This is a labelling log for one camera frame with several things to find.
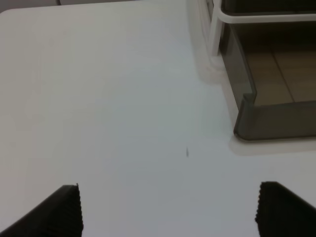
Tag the smoky bottom drawer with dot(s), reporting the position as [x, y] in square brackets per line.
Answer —
[271, 68]

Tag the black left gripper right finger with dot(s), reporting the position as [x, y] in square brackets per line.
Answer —
[282, 213]

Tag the smoky middle drawer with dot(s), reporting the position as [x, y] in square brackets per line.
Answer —
[244, 7]

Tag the smoky drawer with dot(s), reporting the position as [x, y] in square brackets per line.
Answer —
[244, 7]
[271, 68]

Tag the white drawer cabinet frame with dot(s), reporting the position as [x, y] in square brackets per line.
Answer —
[212, 19]

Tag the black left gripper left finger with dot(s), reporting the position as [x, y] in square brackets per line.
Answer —
[59, 215]

